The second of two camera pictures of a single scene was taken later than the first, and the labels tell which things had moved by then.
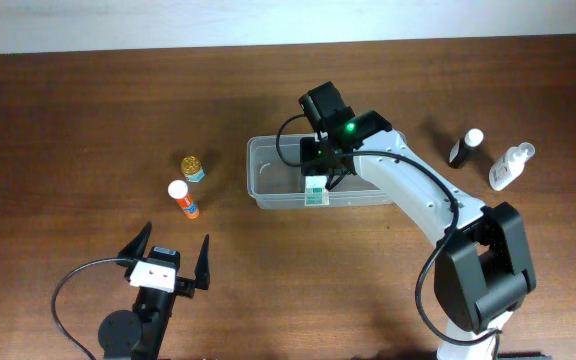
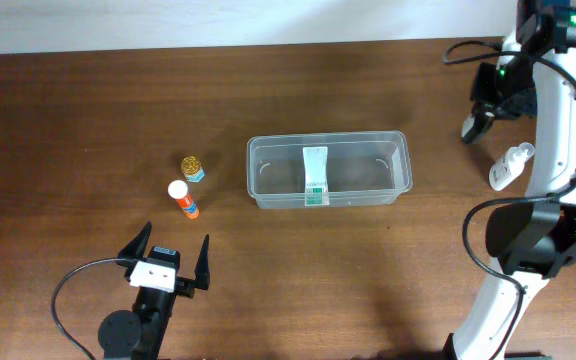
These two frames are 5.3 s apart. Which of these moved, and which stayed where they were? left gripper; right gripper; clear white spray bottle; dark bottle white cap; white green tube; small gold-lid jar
Moved: dark bottle white cap; right gripper
Stayed: white green tube; clear white spray bottle; left gripper; small gold-lid jar
